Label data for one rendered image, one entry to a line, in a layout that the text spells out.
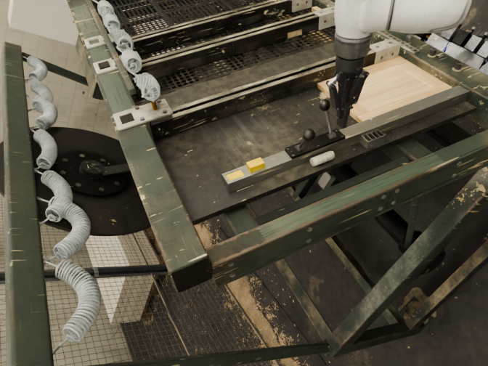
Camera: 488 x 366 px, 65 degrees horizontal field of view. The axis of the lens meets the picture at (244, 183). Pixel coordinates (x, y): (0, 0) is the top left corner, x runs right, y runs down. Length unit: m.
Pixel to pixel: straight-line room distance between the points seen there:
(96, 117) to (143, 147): 5.76
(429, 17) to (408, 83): 0.68
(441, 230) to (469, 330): 0.99
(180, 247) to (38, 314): 0.52
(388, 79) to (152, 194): 1.04
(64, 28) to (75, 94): 1.88
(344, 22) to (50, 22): 4.37
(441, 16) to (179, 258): 0.80
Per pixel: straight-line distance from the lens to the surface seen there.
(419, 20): 1.01
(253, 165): 1.17
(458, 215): 1.71
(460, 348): 2.66
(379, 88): 1.62
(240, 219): 1.16
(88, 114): 6.96
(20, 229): 1.52
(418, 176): 1.21
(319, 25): 2.07
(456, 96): 1.60
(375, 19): 1.00
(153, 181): 1.13
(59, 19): 5.13
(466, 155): 1.33
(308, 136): 1.13
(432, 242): 1.75
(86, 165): 1.93
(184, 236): 0.97
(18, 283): 1.37
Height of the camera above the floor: 2.34
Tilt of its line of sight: 36 degrees down
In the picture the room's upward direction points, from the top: 84 degrees counter-clockwise
